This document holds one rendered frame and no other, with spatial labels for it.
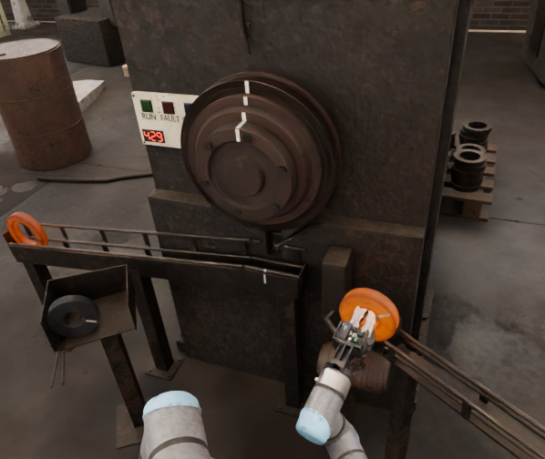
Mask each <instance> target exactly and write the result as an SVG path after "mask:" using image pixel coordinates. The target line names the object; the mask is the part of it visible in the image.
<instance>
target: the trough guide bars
mask: <svg viewBox="0 0 545 459"><path fill-rule="evenodd" d="M399 333H400V334H401V335H400V336H399V339H400V340H402V341H403V342H405V343H406V347H407V348H408V350H410V351H413V348H414V349H415V350H417V351H418V352H420V353H421V354H423V355H424V356H426V357H427V358H428V359H429V360H430V361H432V362H434V363H435V364H436V365H438V366H439V367H441V368H442V369H444V370H445V371H446V372H448V373H450V374H451V375H453V376H454V377H455V378H457V379H458V380H460V381H461V382H463V383H464V384H465V385H466V386H468V387H469V388H471V389H472V390H473V391H475V392H476V393H478V394H479V399H480V400H481V401H482V402H483V403H485V404H488V401H490V402H491V403H493V404H494V405H496V406H497V407H498V408H499V409H501V410H502V411H503V412H505V413H507V414H508V415H510V416H511V417H512V418H514V419H515V420H517V421H518V422H520V423H521V424H523V425H524V426H526V427H527V428H529V429H530V430H531V431H532V432H534V433H535V434H537V435H538V436H539V437H541V438H542V439H544V440H545V427H544V426H543V425H541V424H540V423H538V422H536V421H535V420H533V419H532V418H531V417H529V416H528V415H526V414H525V413H524V412H522V411H521V410H519V409H518V408H516V407H515V406H513V405H512V404H510V403H508V402H507V401H506V400H504V399H503V398H501V397H500V396H498V395H497V394H495V393H494V392H492V391H491V390H490V389H489V388H487V387H486V386H485V385H483V384H481V383H480V382H478V381H476V380H475V379H473V378H472V377H470V376H469V375H467V374H466V373H464V372H462V371H461V370H459V368H457V367H456V366H455V365H453V364H452V363H450V362H448V361H447V360H445V359H444V358H442V357H441V356H439V355H438V354H436V353H435V352H433V351H431V350H430V349H429V348H427V347H426V346H425V345H424V344H422V343H421V342H419V341H417V340H416V339H414V338H413V337H412V336H410V335H409V334H407V333H405V332H404V331H402V330H400V331H399ZM402 335H403V336H402ZM384 344H385V346H384V349H385V350H387V351H388V361H389V362H391V363H392V364H394V365H395V362H396V358H397V359H398V360H400V361H401V362H403V363H404V364H405V365H407V366H408V367H409V368H411V369H412V370H413V371H415V372H416V373H418V374H419V375H420V376H422V377H423V378H425V379H426V380H427V381H429V382H430V383H432V384H433V385H434V386H436V387H437V388H438V389H439V390H440V391H441V392H443V393H444V394H446V395H447V396H448V397H450V398H451V399H452V400H454V401H455V402H457V403H458V404H460V405H461V406H462V408H461V417H463V418H464V419H465V420H467V421H468V420H469V419H470V413H472V414H473V415H475V416H476V417H477V418H478V419H479V420H480V421H482V422H483V423H485V424H486V425H488V426H489V427H490V428H492V429H493V430H494V431H496V432H497V433H498V434H500V435H501V436H503V437H504V438H505V439H507V440H508V441H509V442H511V443H512V444H514V445H515V446H516V447H518V448H519V449H520V450H521V451H522V452H524V453H525V454H527V455H528V456H529V457H531V458H532V459H545V454H544V453H543V452H541V451H540V450H539V449H537V448H536V447H534V446H533V445H532V444H530V443H529V442H527V441H526V440H524V439H523V438H522V437H520V436H519V435H517V434H516V433H514V432H513V431H512V430H510V429H509V428H508V427H507V426H506V425H504V424H503V423H501V422H500V421H498V420H497V419H495V418H494V417H493V416H491V415H490V414H489V413H487V412H485V411H484V410H483V409H481V408H480V407H478V406H477V405H476V404H474V403H473V402H471V401H470V400H469V399H468V398H467V397H465V396H464V395H462V394H461V393H459V392H458V391H457V390H455V389H454V388H452V387H451V386H450V385H448V384H447V383H445V382H444V381H442V380H441V379H439V378H438V377H437V376H435V374H433V373H432V372H430V371H429V370H428V369H426V368H425V367H423V366H422V365H421V364H419V363H418V362H416V361H415V360H413V359H412V358H411V357H409V356H408V355H406V354H405V353H404V352H402V351H400V350H399V349H398V348H397V347H396V346H395V345H393V344H392V343H390V342H389V341H387V340H385V341H384ZM419 347H420V348H419ZM422 349H423V350H422ZM431 355H432V356H431ZM434 357H435V358H434ZM443 363H444V364H443ZM448 367H449V368H448ZM451 369H452V370H451ZM460 375H461V376H460ZM463 377H464V378H463ZM472 383H473V384H472ZM475 385H476V386H475ZM492 397H493V398H492ZM504 405H505V406H504ZM507 407H508V408H507ZM525 420H526V421H525ZM533 425H534V426H533Z"/></svg>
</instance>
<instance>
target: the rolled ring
mask: <svg viewBox="0 0 545 459"><path fill-rule="evenodd" d="M18 222H20V223H23V224H25V225H26V226H27V227H28V228H30V229H31V230H32V232H33V233H34V235H35V236H36V241H32V240H30V239H29V238H28V237H26V236H25V235H24V233H23V232H22V231H21V229H19V226H18ZM6 226H7V228H8V230H9V232H10V234H11V236H12V237H13V238H14V239H15V241H16V242H17V243H24V244H33V245H43V246H46V245H47V242H48V239H47V235H46V232H45V230H44V229H43V227H42V226H41V225H40V224H39V222H38V221H37V220H35V219H34V218H33V217H31V216H30V215H28V214H26V213H24V212H15V213H14V214H12V215H11V216H9V217H8V218H7V221H6Z"/></svg>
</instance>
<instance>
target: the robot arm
mask: <svg viewBox="0 0 545 459"><path fill-rule="evenodd" d="M367 313H368V316H367V317H366V319H365V321H366V323H365V325H364V326H363V327H362V329H360V323H361V322H362V321H363V320H364V317H365V316H366V314H367ZM339 327H340V328H339ZM338 329H339V330H338ZM333 342H334V349H335V350H336V351H335V353H334V357H331V359H330V361H329V362H327V363H326V364H325V366H324V368H323V369H322V370H321V372H320V375H319V377H318V378H317V377H315V379H314V380H315V381H316V383H315V385H314V387H313V389H312V391H311V393H310V395H309V397H308V399H307V401H306V403H305V406H304V408H303V409H302V410H301V412H300V417H299V419H298V421H297V424H296V430H297V432H298V433H299V434H300V435H301V436H303V437H304V438H305V439H307V440H309V441H310V442H312V443H315V444H324V445H325V447H326V449H327V452H328V453H329V455H330V458H331V459H367V457H366V455H365V451H364V449H363V447H362V445H361V444H360V442H359V437H358V434H357V432H356V430H355V428H354V427H353V426H352V425H351V424H350V423H349V422H348V421H347V420H346V419H345V417H344V416H343V415H342V414H341V413H340V410H341V407H342V405H343V403H344V400H345V398H346V395H347V394H348V392H349V389H350V387H351V382H352V380H353V378H354V376H353V372H355V371H357V370H358V369H359V365H360V361H361V360H363V359H365V355H366V353H367V352H371V349H372V348H373V346H374V345H375V314H374V313H373V312H372V311H370V310H367V309H360V308H359V306H357V307H356V308H355V311H354V315H353V316H352V318H351V319H350V321H345V322H343V320H340V323H339V325H338V327H337V329H336V331H335V333H334V336H333ZM142 420H143V421H144V434H143V438H142V442H141V446H140V450H139V459H213V458H212V457H211V456H210V452H209V447H208V443H207V439H206V434H205V430H204V425H203V421H202V417H201V408H200V406H199V402H198V400H197V399H196V397H195V396H193V395H192V394H190V393H186V392H182V391H171V392H166V393H161V394H160V395H158V396H155V397H153V398H152V399H151V400H149V401H148V402H147V404H146V405H145V407H144V410H143V416H142Z"/></svg>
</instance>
